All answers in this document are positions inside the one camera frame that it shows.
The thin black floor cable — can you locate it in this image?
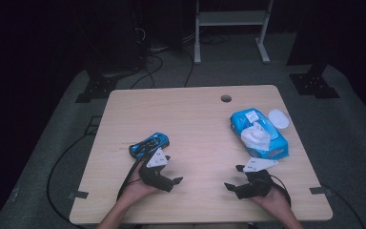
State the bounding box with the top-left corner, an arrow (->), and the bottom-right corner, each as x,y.
320,182 -> 366,229

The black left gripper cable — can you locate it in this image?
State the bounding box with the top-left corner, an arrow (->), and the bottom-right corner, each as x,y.
116,156 -> 146,202

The straight black floor cable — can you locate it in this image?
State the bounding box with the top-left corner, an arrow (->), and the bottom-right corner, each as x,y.
183,49 -> 195,89

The long black floor cable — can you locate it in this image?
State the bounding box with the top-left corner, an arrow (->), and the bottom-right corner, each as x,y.
46,133 -> 96,229

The blue toy car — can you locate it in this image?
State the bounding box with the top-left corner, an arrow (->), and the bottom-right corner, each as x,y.
128,132 -> 171,160

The white wet wipe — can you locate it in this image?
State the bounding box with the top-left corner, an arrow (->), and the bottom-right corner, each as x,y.
240,122 -> 272,152

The looped black floor cable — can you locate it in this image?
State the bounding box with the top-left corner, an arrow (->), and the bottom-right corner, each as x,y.
131,53 -> 165,90

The blue wet wipes pack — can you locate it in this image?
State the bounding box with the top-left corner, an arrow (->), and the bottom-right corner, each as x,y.
229,108 -> 291,160

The black stand base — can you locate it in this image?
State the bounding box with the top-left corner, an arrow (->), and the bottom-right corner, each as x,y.
289,63 -> 341,99
74,61 -> 119,104

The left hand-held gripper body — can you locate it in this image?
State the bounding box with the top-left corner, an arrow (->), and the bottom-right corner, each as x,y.
138,147 -> 174,193

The person's right hand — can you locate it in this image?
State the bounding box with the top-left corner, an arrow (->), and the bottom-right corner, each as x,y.
251,186 -> 292,217

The person's left hand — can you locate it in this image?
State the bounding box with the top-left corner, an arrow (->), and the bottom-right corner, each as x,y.
122,164 -> 160,204

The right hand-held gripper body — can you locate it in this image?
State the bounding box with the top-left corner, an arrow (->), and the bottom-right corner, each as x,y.
234,156 -> 279,200

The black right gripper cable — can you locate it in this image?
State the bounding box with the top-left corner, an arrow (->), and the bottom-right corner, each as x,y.
268,174 -> 292,208

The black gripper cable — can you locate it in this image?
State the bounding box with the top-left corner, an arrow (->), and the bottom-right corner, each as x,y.
268,174 -> 292,208
116,156 -> 146,202

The white metal stand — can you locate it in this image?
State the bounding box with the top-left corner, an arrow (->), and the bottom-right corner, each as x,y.
193,0 -> 275,66

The black tape strip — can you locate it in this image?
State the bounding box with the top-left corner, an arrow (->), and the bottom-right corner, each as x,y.
69,190 -> 90,200
309,186 -> 333,196

